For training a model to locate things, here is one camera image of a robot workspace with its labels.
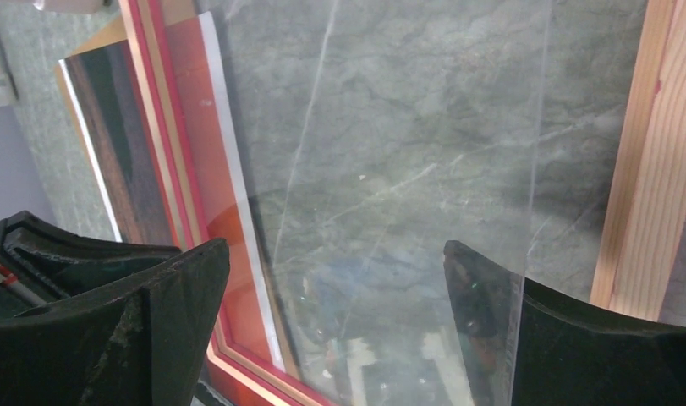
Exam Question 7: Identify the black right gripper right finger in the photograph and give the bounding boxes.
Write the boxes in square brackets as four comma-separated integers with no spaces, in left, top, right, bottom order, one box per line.
[443,240,686,405]

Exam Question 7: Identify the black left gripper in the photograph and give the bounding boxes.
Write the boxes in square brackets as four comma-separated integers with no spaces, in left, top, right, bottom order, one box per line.
[0,211,180,319]

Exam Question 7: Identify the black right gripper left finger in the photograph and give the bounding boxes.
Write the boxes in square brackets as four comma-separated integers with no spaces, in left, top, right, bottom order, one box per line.
[0,239,230,405]

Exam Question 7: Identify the pink picture frame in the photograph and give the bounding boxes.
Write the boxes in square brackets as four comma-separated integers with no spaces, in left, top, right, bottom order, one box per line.
[117,0,686,406]

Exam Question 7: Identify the sunset photo print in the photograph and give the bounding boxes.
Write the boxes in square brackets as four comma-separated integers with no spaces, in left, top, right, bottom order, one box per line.
[58,12,288,369]

